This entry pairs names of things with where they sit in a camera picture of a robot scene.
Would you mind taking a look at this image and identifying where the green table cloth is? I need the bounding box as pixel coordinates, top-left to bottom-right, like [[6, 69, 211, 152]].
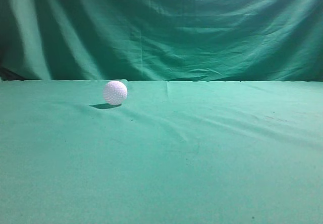
[[1, 81, 322, 223]]

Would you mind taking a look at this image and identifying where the white dimpled ball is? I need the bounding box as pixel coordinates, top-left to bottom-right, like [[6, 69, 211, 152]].
[[103, 80, 128, 105]]

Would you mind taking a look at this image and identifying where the green backdrop cloth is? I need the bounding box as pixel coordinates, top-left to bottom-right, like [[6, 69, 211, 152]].
[[1, 0, 322, 81]]

